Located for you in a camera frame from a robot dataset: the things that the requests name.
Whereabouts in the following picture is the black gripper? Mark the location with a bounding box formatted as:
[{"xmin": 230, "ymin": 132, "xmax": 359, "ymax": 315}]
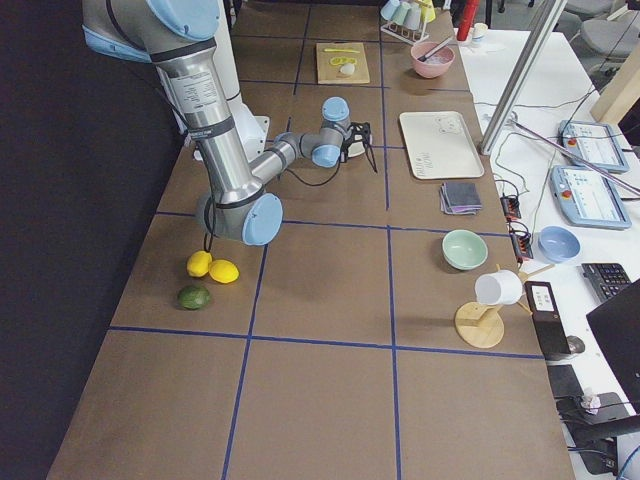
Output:
[{"xmin": 341, "ymin": 140, "xmax": 352, "ymax": 159}]

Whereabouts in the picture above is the cream round plate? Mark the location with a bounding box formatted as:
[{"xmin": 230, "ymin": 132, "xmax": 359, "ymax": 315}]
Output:
[{"xmin": 347, "ymin": 140, "xmax": 366, "ymax": 158}]

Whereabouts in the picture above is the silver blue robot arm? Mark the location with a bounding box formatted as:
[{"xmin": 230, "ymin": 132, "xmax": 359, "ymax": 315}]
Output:
[{"xmin": 82, "ymin": 1, "xmax": 353, "ymax": 246}]

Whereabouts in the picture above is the white bear tray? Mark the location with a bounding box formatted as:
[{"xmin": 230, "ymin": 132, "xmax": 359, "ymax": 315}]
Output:
[{"xmin": 399, "ymin": 111, "xmax": 484, "ymax": 180}]

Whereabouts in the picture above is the wooden cutting board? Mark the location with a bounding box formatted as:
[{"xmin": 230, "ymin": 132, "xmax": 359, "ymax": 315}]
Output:
[{"xmin": 316, "ymin": 42, "xmax": 370, "ymax": 85}]

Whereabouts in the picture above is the lemon slice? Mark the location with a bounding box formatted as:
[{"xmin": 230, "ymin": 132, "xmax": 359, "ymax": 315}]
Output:
[{"xmin": 329, "ymin": 56, "xmax": 357, "ymax": 66}]

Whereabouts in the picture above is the yellow plastic knife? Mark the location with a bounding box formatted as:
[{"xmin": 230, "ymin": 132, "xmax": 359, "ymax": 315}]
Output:
[{"xmin": 323, "ymin": 48, "xmax": 360, "ymax": 54}]

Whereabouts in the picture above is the pink bowl with ice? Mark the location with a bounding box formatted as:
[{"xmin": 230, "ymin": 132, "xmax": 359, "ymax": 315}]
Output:
[{"xmin": 410, "ymin": 41, "xmax": 456, "ymax": 79}]

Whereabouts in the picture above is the grey folded cloth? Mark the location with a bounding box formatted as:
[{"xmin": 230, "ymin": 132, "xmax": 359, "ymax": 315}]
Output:
[{"xmin": 440, "ymin": 181, "xmax": 483, "ymax": 215}]

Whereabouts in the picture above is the cup rack with cups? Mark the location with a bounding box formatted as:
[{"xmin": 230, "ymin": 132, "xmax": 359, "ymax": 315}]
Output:
[{"xmin": 380, "ymin": 0, "xmax": 436, "ymax": 44}]

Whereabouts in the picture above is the green bowl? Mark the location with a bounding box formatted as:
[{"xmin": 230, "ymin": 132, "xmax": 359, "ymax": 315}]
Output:
[{"xmin": 442, "ymin": 229, "xmax": 489, "ymax": 271}]

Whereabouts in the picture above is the yellow lemon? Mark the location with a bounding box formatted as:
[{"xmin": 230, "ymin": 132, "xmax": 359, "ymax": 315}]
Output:
[
  {"xmin": 186, "ymin": 250, "xmax": 213, "ymax": 278},
  {"xmin": 208, "ymin": 259, "xmax": 240, "ymax": 284}
]

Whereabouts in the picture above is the red bottle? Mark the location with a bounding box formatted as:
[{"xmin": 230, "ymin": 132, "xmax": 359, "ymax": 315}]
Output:
[{"xmin": 456, "ymin": 0, "xmax": 480, "ymax": 42}]

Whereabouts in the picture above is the orange black connector strip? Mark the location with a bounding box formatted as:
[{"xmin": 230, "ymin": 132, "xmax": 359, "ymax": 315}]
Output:
[{"xmin": 500, "ymin": 195, "xmax": 533, "ymax": 265}]

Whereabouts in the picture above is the white mug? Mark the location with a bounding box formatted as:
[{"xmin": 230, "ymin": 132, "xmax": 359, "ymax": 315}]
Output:
[{"xmin": 474, "ymin": 270, "xmax": 523, "ymax": 305}]

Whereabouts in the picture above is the green lime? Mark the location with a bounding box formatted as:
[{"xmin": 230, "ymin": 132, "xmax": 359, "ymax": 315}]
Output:
[{"xmin": 177, "ymin": 285, "xmax": 211, "ymax": 310}]

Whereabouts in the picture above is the wooden mug stand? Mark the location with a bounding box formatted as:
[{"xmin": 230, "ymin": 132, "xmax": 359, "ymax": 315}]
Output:
[{"xmin": 454, "ymin": 265, "xmax": 553, "ymax": 349}]

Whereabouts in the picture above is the blue bowl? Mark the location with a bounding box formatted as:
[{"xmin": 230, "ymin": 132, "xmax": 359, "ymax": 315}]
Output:
[{"xmin": 537, "ymin": 226, "xmax": 581, "ymax": 263}]

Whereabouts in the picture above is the near teach pendant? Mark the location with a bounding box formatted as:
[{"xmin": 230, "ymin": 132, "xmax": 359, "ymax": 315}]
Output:
[{"xmin": 550, "ymin": 166, "xmax": 631, "ymax": 230}]

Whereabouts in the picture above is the teach pendant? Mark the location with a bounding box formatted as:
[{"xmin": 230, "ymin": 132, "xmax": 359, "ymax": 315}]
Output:
[
  {"xmin": 550, "ymin": 166, "xmax": 631, "ymax": 230},
  {"xmin": 558, "ymin": 120, "xmax": 629, "ymax": 174}
]

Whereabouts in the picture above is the far teach pendant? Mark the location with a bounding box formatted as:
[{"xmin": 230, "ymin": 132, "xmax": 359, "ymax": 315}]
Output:
[{"xmin": 558, "ymin": 120, "xmax": 629, "ymax": 174}]

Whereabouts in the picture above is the silver grabber stick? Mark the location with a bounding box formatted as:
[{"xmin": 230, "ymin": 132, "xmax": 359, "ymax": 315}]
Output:
[{"xmin": 505, "ymin": 113, "xmax": 640, "ymax": 197}]

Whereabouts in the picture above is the black box with label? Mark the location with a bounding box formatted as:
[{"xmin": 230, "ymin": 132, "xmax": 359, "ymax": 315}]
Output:
[{"xmin": 524, "ymin": 281, "xmax": 571, "ymax": 361}]

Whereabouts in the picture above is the black keyboard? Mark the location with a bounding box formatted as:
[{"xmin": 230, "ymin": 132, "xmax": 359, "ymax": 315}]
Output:
[{"xmin": 581, "ymin": 263, "xmax": 631, "ymax": 303}]

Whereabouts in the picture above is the black laptop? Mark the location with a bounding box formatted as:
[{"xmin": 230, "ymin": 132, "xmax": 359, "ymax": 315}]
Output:
[{"xmin": 587, "ymin": 280, "xmax": 639, "ymax": 401}]

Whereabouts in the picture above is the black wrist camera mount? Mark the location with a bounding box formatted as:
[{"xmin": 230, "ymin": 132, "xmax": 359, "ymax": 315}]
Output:
[{"xmin": 349, "ymin": 122, "xmax": 372, "ymax": 147}]

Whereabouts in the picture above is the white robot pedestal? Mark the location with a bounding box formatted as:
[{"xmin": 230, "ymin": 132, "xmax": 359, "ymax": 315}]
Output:
[{"xmin": 189, "ymin": 1, "xmax": 266, "ymax": 162}]

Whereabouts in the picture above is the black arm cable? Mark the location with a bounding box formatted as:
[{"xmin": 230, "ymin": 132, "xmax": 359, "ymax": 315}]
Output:
[{"xmin": 201, "ymin": 121, "xmax": 379, "ymax": 251}]

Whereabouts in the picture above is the aluminium frame post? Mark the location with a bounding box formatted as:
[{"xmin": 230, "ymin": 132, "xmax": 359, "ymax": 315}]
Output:
[{"xmin": 479, "ymin": 0, "xmax": 567, "ymax": 155}]

